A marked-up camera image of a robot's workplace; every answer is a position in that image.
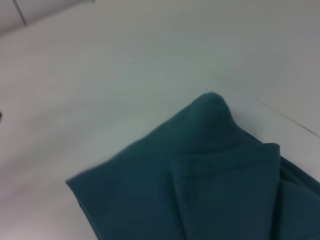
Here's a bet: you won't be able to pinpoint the teal blue shirt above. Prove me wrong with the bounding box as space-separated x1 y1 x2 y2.
65 91 320 240

